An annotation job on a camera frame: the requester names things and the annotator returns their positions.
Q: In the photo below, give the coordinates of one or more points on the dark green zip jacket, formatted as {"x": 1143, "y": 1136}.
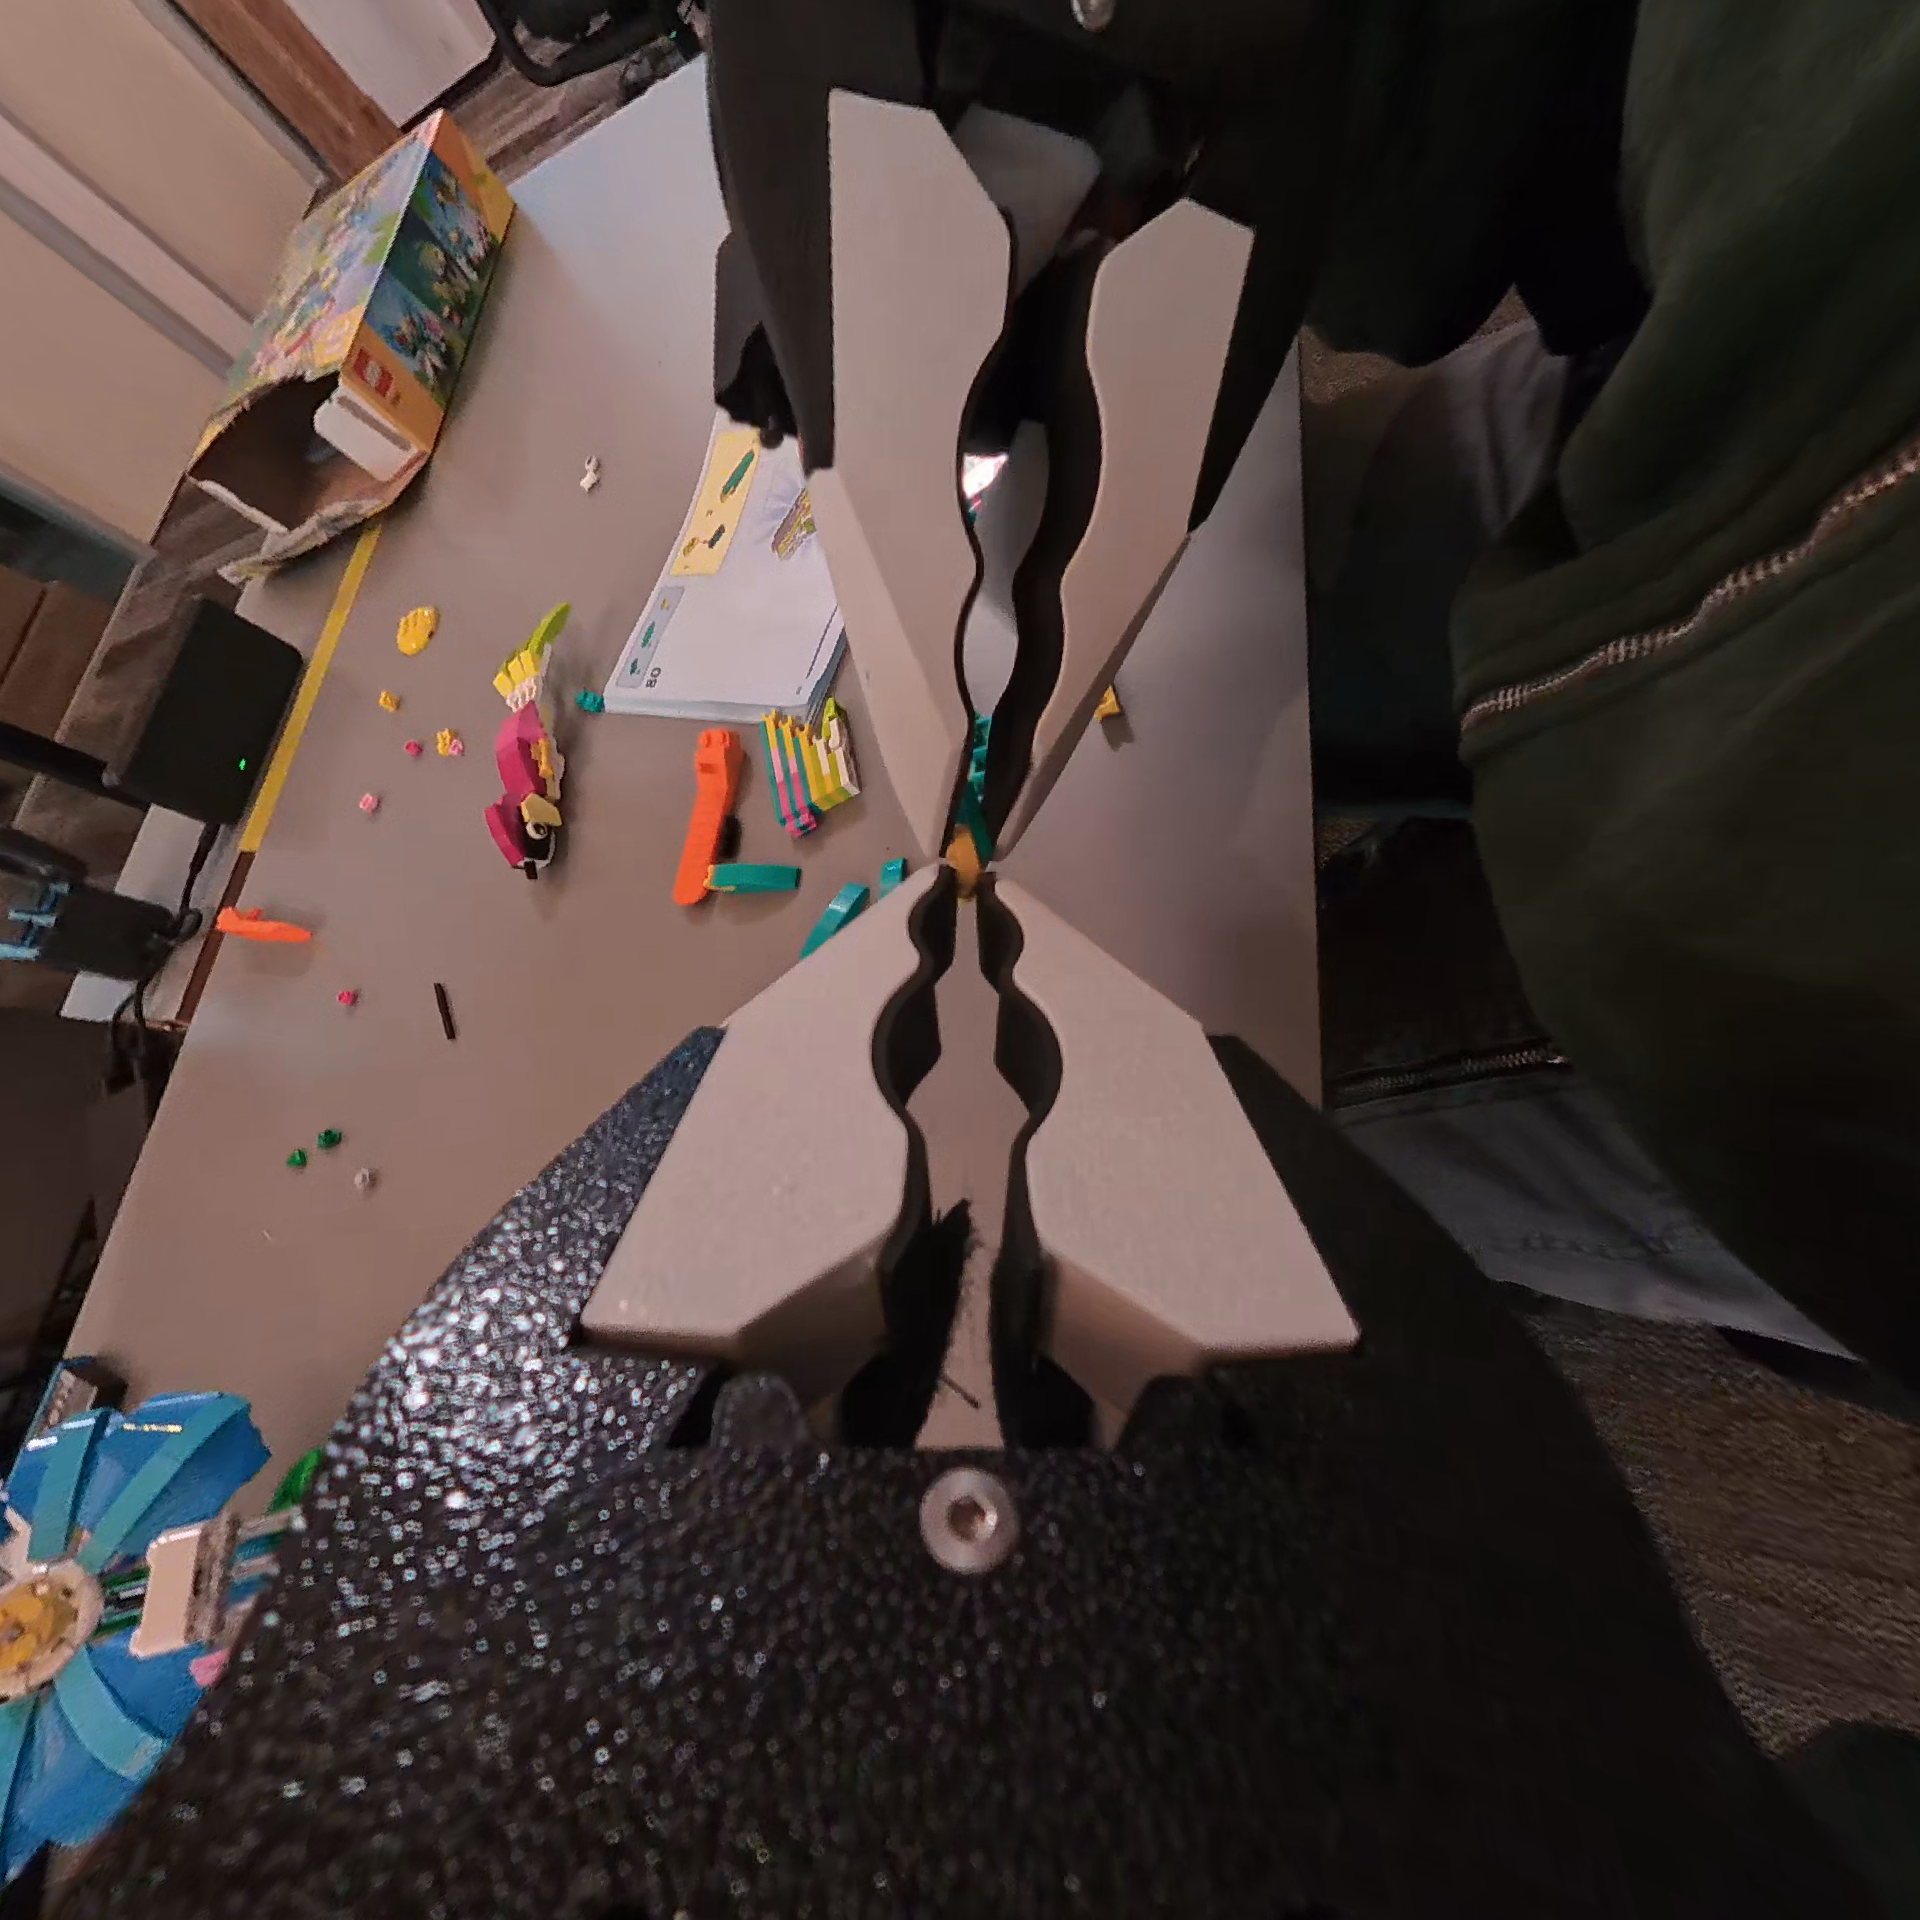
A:
{"x": 1726, "y": 826}

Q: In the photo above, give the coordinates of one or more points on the blue lego flower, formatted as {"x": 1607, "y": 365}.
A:
{"x": 121, "y": 1498}

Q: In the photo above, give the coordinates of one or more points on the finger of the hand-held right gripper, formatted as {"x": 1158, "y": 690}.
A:
{"x": 900, "y": 375}
{"x": 1158, "y": 420}

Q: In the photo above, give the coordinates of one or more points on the yellow lego flower piece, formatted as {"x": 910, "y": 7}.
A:
{"x": 420, "y": 628}

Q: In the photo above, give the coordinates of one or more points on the striped lego wing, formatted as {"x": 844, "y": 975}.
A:
{"x": 809, "y": 767}

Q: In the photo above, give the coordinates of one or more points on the teal and yellow lego piece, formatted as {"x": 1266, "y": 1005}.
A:
{"x": 965, "y": 861}

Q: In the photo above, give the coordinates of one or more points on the black office chair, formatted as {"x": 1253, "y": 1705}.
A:
{"x": 601, "y": 37}

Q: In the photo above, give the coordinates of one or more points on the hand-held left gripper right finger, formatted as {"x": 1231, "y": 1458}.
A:
{"x": 1186, "y": 1197}

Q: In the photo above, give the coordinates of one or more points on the pink lego parrot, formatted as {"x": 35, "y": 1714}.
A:
{"x": 531, "y": 767}

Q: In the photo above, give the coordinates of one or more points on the orange brick separator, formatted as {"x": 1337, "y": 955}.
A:
{"x": 710, "y": 816}

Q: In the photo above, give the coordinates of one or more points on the black device with green light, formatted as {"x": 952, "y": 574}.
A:
{"x": 212, "y": 707}

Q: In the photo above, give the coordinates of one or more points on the yellow tape strip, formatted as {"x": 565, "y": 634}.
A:
{"x": 309, "y": 690}

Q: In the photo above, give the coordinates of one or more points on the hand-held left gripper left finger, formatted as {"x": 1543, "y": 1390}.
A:
{"x": 781, "y": 1169}

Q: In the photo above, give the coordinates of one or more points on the lego instruction booklet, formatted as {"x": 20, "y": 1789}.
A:
{"x": 735, "y": 615}

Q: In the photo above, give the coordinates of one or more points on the colourful lego set box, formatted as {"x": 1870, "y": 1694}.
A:
{"x": 378, "y": 286}

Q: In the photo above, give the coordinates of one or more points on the orange pointed lego piece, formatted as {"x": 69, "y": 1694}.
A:
{"x": 260, "y": 926}

